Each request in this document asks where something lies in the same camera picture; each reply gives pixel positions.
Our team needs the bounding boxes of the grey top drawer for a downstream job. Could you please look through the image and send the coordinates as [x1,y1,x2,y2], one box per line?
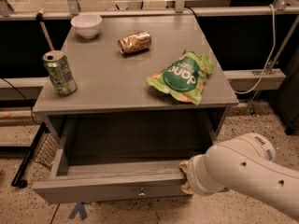
[32,119,230,204]

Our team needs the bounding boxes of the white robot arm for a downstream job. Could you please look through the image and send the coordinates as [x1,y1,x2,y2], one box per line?
[179,133,299,221]

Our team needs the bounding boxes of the grey drawer cabinet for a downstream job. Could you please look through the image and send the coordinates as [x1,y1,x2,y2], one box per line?
[32,14,240,173]

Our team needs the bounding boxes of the grey tape cross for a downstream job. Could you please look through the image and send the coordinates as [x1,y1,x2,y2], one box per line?
[68,203,88,220]

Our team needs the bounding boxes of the green chip bag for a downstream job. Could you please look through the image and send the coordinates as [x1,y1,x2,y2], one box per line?
[146,51,214,105]

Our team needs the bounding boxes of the crushed orange soda can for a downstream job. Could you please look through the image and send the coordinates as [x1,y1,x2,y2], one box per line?
[118,31,151,54]

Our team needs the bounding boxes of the black floor stand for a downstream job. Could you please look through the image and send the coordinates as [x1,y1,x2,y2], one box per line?
[11,123,46,189]

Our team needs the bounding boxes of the green soda can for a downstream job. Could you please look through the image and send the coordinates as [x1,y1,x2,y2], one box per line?
[43,50,77,96]

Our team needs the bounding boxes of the white ceramic bowl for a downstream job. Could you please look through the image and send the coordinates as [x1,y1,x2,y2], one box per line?
[71,14,102,39]

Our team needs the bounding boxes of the wooden stick with black tip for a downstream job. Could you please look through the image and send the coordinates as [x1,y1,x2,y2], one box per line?
[36,7,55,50]

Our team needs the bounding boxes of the black floor cable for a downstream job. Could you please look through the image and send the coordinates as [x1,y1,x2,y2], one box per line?
[50,203,61,224]

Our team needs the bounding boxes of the wire mesh basket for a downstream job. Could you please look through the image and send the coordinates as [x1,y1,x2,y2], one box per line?
[34,133,59,169]

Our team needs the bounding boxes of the white hanging cable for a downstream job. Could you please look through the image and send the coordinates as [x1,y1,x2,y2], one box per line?
[234,3,278,95]

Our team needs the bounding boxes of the metal railing frame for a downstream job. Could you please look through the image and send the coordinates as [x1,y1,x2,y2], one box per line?
[0,0,299,20]

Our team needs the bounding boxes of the black cable on left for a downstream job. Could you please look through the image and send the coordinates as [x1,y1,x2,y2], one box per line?
[0,77,40,125]

